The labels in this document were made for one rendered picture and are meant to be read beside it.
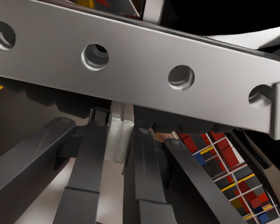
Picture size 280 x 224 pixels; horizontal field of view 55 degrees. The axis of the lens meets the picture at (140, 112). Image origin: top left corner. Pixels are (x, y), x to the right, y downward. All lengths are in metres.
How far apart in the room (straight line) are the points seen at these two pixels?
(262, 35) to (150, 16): 0.09
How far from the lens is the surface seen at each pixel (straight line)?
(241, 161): 6.69
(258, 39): 0.24
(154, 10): 0.24
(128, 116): 0.17
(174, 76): 0.18
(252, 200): 6.28
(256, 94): 0.17
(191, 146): 4.95
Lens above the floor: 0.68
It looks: 9 degrees down
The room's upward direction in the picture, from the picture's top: 60 degrees clockwise
